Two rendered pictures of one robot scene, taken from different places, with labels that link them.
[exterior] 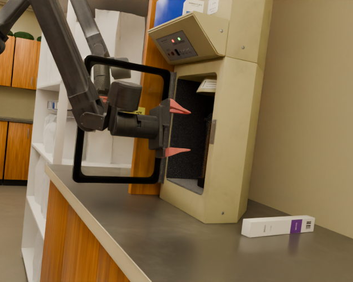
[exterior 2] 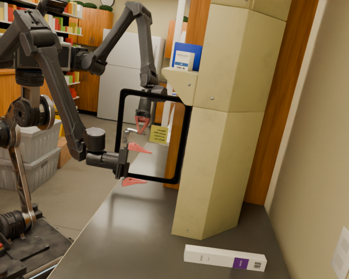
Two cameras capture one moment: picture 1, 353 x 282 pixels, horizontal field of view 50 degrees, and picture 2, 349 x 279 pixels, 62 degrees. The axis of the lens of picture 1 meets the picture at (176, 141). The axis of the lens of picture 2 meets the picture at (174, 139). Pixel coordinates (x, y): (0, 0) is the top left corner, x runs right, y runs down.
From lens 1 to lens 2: 69 cm
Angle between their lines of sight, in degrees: 33
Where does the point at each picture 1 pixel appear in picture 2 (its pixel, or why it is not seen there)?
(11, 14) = (104, 48)
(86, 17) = (144, 51)
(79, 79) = (68, 124)
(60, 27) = (55, 89)
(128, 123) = (94, 159)
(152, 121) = (112, 159)
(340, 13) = not seen: outside the picture
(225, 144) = (191, 178)
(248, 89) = (216, 135)
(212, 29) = (180, 84)
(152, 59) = not seen: hidden behind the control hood
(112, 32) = not seen: hidden behind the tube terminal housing
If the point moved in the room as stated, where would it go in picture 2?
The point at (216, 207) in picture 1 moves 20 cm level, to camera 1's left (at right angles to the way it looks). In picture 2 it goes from (181, 225) to (138, 202)
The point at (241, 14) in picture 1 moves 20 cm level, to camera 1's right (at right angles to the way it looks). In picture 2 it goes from (211, 68) to (277, 80)
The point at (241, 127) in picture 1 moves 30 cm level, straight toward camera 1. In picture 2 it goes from (208, 166) to (138, 188)
